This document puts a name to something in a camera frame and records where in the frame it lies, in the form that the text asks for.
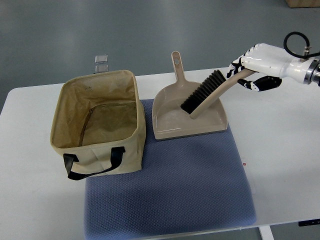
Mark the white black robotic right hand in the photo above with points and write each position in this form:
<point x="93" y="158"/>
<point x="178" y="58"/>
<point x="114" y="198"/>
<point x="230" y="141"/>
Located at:
<point x="261" y="58"/>

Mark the beige hand broom black bristles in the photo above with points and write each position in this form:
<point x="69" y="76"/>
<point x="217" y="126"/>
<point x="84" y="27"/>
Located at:
<point x="210" y="90"/>

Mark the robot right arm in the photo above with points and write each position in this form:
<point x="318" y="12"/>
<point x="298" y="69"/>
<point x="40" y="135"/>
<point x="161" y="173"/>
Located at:
<point x="303" y="68"/>

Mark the cardboard box corner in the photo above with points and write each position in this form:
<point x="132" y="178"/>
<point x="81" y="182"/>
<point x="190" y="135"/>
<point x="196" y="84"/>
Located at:
<point x="303" y="3"/>

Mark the beige plastic dustpan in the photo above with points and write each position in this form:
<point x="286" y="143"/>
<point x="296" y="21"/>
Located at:
<point x="170" y="121"/>

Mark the blue textured mat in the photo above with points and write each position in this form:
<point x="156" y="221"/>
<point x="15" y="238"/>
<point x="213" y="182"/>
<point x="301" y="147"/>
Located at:
<point x="189" y="184"/>

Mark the clear plastic box on floor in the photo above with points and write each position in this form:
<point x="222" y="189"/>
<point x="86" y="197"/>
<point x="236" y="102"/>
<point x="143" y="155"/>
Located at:
<point x="101" y="63"/>

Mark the black table control panel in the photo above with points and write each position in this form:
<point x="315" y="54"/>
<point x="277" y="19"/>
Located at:
<point x="311" y="222"/>

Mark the white table leg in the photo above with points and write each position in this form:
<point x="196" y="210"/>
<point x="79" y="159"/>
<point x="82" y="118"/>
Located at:
<point x="266" y="232"/>

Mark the yellow fabric bag black handle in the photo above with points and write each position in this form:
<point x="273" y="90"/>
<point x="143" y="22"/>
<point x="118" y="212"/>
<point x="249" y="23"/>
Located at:
<point x="99" y="125"/>

